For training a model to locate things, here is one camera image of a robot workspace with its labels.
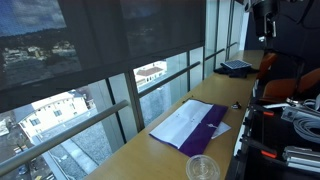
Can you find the silver metal bars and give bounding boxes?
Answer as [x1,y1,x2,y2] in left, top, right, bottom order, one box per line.
[282,145,320,174]

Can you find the white punched paper sheets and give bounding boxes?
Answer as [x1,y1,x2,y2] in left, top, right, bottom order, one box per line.
[149,99,214,150]

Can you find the clear plastic cup lid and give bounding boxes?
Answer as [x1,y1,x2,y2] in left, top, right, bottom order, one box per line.
[185,154,221,180]

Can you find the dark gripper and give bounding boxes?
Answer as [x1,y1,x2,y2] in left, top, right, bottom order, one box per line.
[251,0,280,38]

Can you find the dark window frame post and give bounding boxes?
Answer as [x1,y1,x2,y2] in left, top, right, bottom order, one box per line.
[124,71,146,133]

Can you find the grey coiled cable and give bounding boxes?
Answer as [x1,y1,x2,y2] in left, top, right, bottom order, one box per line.
[292,117,320,145]

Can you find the white and purple cloth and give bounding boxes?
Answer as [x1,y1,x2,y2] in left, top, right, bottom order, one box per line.
[148,98,230,158]

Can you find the loose white paper sheet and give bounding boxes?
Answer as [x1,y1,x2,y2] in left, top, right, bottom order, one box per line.
[211,121,232,140]

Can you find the dark mesh window blind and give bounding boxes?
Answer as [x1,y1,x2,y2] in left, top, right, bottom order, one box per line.
[0,0,206,114]

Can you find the orange chair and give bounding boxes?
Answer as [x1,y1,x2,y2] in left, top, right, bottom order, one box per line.
[255,52,278,81]
[259,67,320,103]

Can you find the black clamp orange tip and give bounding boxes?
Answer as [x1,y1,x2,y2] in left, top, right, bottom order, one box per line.
[238,135,278,160]
[247,104,276,117]

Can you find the grey device box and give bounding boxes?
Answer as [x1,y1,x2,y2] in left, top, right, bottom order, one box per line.
[280,105,320,124]

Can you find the black equipment cart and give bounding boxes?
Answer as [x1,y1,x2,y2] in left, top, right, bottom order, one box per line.
[225,96,320,180]

